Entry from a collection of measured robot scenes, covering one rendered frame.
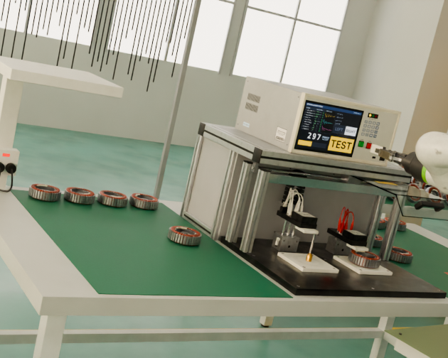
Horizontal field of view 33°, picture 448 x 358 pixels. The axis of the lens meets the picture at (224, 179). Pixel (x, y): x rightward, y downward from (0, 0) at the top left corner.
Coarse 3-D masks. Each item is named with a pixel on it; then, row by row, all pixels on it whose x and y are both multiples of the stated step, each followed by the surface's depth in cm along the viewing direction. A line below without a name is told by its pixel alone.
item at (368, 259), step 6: (354, 252) 262; (360, 252) 266; (366, 252) 267; (348, 258) 263; (354, 258) 260; (360, 258) 259; (366, 258) 259; (372, 258) 259; (378, 258) 262; (360, 264) 259; (366, 264) 258; (372, 264) 259; (378, 264) 261
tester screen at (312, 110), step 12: (312, 108) 251; (324, 108) 254; (336, 108) 256; (312, 120) 253; (324, 120) 255; (336, 120) 258; (348, 120) 260; (300, 132) 252; (312, 132) 254; (324, 132) 257
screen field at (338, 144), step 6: (336, 138) 260; (342, 138) 261; (330, 144) 259; (336, 144) 261; (342, 144) 262; (348, 144) 263; (330, 150) 260; (336, 150) 261; (342, 150) 262; (348, 150) 264
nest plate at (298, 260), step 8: (280, 256) 253; (288, 256) 251; (296, 256) 253; (304, 256) 256; (312, 256) 258; (296, 264) 245; (304, 264) 246; (312, 264) 248; (320, 264) 251; (328, 264) 253; (320, 272) 246; (328, 272) 247; (336, 272) 249
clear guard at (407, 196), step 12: (372, 180) 267; (384, 180) 274; (396, 192) 252; (408, 192) 258; (420, 192) 264; (408, 204) 250; (444, 204) 260; (408, 216) 247; (420, 216) 250; (432, 216) 253; (444, 216) 256
